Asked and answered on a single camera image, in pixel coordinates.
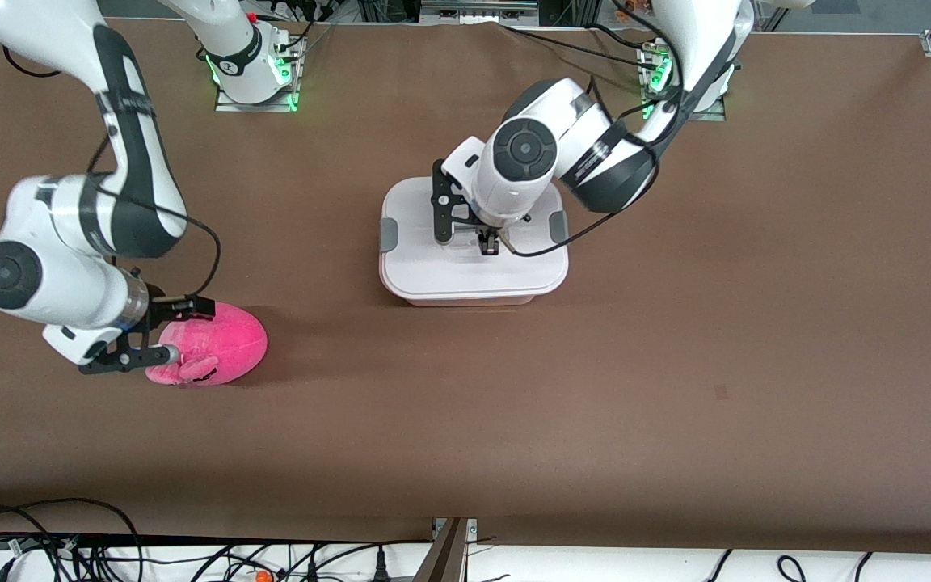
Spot pink plush toy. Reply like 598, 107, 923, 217
145, 302, 269, 388

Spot white box lid grey latches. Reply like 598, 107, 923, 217
378, 175, 571, 302

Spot brown table cover sheet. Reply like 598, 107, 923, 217
0, 18, 931, 557

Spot aluminium profile beam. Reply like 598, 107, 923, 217
412, 517, 479, 582

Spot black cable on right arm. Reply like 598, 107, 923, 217
0, 44, 222, 298

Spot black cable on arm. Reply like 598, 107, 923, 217
0, 44, 222, 298
504, 0, 686, 259

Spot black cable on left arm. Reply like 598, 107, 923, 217
504, 0, 686, 259

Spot long black table cable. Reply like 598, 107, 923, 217
501, 23, 652, 74

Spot grey metal frame bracket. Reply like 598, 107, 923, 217
420, 0, 540, 22

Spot short black table cable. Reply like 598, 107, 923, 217
583, 20, 660, 57

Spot looped black floor cable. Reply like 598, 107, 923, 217
0, 498, 145, 582

